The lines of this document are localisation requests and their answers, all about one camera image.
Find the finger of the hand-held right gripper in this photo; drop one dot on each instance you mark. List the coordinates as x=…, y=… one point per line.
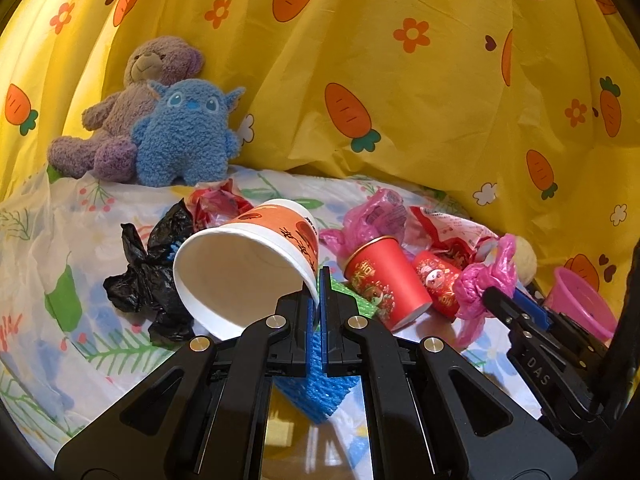
x=532, y=307
x=505, y=307

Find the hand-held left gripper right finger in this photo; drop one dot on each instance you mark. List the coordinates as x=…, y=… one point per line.
x=325, y=320

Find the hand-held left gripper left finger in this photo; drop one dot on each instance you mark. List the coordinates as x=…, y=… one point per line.
x=295, y=332

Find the green foam net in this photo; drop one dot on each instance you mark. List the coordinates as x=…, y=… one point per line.
x=352, y=297

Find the large orange paper cup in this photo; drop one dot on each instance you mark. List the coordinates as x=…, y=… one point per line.
x=240, y=270

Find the red and white snack wrapper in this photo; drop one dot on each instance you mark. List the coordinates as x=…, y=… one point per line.
x=450, y=230

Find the cream foam ball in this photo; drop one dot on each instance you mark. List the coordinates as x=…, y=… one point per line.
x=526, y=257

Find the blue foam net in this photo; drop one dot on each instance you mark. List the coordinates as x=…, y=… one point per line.
x=315, y=395

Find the red paper cup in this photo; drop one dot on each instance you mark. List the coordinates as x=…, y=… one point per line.
x=385, y=280

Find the small red printed cup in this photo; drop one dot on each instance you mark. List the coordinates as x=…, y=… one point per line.
x=437, y=280

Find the pink plastic bag with label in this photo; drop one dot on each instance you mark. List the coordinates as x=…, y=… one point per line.
x=375, y=215

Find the crumpled red wrapper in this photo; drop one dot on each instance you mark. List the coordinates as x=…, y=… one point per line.
x=217, y=205

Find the black plastic bag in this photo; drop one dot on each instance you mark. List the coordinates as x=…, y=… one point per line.
x=145, y=280

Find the blue plush toy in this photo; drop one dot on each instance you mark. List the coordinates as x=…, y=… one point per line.
x=185, y=145

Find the yellow carrot print cloth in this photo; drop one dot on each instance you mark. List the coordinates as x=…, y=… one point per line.
x=400, y=110

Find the white floral tablecloth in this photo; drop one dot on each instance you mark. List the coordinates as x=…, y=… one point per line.
x=60, y=240

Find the purple teddy bear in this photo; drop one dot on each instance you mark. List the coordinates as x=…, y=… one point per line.
x=125, y=105

